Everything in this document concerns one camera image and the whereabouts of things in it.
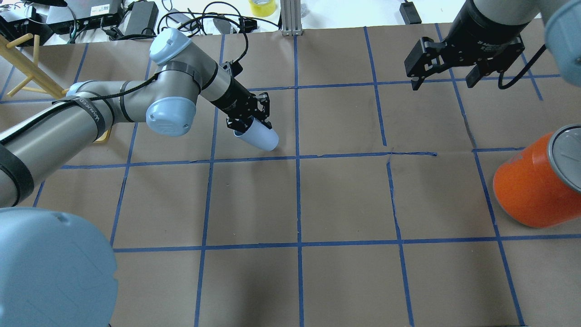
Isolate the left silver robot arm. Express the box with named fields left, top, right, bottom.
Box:
left=0, top=28, right=279, bottom=327

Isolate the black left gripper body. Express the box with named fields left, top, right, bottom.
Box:
left=213, top=78, right=261, bottom=124

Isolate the light blue plastic cup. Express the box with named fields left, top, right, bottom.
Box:
left=234, top=119, right=280, bottom=151

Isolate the black power adapter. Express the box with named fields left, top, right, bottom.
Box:
left=123, top=0, right=158, bottom=35

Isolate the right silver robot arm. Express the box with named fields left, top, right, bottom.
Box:
left=404, top=0, right=581, bottom=91

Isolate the aluminium frame post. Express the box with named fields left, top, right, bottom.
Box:
left=280, top=0, right=303, bottom=36

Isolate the yellow tape roll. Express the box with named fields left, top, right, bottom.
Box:
left=248, top=0, right=277, bottom=17

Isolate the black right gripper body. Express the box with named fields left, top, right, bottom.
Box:
left=448, top=13, right=525, bottom=72

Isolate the orange can container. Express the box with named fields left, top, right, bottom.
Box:
left=492, top=124, right=581, bottom=228

